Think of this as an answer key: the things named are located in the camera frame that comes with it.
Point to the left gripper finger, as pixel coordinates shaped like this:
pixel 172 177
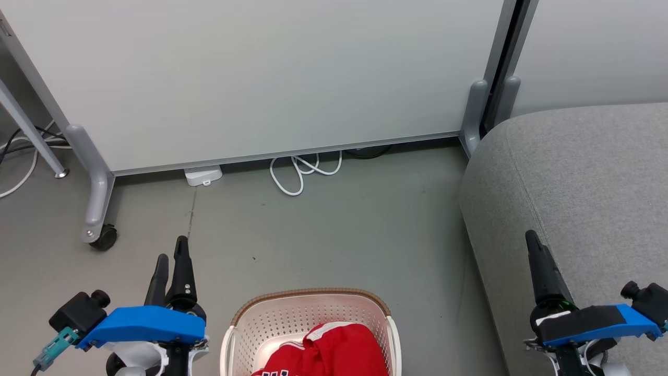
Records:
pixel 182 271
pixel 159 282

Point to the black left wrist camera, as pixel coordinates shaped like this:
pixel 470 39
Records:
pixel 78 313

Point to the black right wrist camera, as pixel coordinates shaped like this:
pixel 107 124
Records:
pixel 649 303

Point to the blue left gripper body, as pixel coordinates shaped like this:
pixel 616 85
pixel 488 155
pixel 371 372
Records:
pixel 146 324

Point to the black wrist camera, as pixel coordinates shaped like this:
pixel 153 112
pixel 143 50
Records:
pixel 78 313
pixel 649 303

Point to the grey metal table leg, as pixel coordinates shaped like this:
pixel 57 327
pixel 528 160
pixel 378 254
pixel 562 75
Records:
pixel 31 130

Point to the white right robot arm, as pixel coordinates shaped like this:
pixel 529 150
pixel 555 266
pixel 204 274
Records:
pixel 574 360

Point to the grey partition leg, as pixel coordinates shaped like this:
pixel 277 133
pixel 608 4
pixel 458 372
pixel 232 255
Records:
pixel 510 99
pixel 474 115
pixel 99 193

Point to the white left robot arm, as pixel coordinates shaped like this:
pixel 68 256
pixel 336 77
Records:
pixel 135 360

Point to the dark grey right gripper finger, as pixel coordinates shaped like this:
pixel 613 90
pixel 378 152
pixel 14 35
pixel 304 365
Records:
pixel 545 277

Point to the white perforated laundry basket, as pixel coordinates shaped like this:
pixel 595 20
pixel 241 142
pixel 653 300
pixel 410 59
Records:
pixel 292 318

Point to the red white garment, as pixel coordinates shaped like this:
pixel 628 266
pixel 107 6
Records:
pixel 339 350

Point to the white power adapter box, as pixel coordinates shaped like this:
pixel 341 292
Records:
pixel 202 175

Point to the white partition panel grey frame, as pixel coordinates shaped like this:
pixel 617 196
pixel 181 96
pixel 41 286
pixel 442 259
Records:
pixel 261 78

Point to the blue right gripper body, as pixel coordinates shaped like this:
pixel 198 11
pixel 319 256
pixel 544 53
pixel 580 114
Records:
pixel 589 322

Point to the black caster wheel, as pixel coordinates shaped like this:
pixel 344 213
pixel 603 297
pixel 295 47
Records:
pixel 106 239

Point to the grey fabric sofa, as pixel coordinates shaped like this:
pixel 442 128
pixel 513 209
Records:
pixel 584 183

